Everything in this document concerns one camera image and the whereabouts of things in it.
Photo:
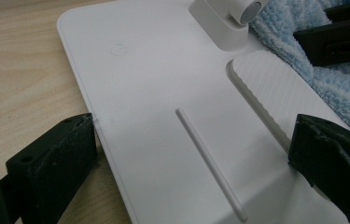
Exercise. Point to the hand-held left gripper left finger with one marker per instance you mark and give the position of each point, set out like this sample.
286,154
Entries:
51,161

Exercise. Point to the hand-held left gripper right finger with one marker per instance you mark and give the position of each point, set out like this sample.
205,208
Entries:
334,161

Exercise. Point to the light blue towel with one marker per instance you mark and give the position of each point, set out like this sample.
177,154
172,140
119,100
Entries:
343,90

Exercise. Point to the white desk lamp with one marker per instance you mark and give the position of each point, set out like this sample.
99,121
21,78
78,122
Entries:
163,77

